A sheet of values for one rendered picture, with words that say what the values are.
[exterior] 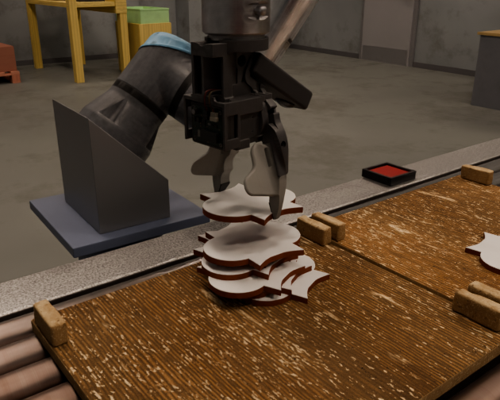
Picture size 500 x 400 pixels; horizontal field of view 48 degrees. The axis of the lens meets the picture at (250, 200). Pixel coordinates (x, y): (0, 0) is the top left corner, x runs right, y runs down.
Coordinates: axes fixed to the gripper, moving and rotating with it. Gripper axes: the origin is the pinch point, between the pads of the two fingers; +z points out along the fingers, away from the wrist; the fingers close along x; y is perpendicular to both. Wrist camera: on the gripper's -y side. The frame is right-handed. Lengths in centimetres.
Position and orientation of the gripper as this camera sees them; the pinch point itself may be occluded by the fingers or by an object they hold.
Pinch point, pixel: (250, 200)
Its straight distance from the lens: 71.5
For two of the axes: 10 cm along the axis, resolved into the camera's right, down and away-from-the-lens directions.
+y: -7.2, 2.6, -6.5
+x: 7.0, 2.7, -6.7
